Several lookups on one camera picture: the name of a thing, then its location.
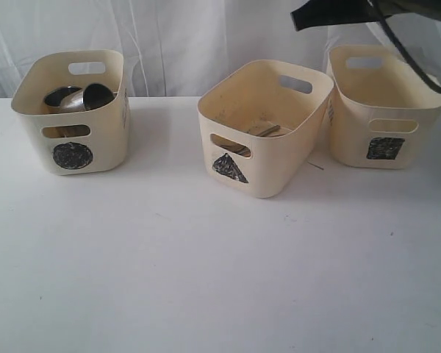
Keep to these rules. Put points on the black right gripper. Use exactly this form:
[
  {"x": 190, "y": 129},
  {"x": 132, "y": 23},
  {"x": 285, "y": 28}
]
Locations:
[{"x": 316, "y": 13}]

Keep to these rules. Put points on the steel table knife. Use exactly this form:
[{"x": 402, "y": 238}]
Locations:
[{"x": 263, "y": 131}]

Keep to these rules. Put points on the steel mug with wire handle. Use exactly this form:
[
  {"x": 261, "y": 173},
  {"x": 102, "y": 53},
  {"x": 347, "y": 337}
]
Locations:
[{"x": 92, "y": 97}]

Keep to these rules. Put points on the wooden chopstick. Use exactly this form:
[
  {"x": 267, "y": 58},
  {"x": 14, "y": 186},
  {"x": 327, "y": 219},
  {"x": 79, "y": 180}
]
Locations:
[{"x": 238, "y": 149}]

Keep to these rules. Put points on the cream bin with triangle mark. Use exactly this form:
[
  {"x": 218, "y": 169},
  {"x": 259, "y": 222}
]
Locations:
[{"x": 262, "y": 93}]

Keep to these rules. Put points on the cream bin with square mark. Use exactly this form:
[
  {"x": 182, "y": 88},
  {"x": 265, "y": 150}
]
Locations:
[{"x": 380, "y": 112}]

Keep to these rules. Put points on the white curtain backdrop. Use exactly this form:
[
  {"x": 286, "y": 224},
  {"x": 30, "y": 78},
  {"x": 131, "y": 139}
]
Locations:
[{"x": 171, "y": 48}]

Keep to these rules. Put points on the steel cup in bin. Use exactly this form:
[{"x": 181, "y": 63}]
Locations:
[{"x": 54, "y": 98}]

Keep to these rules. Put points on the cream bin with circle mark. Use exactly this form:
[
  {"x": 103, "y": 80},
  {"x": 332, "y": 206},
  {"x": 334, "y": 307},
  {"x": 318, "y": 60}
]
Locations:
[{"x": 82, "y": 142}]

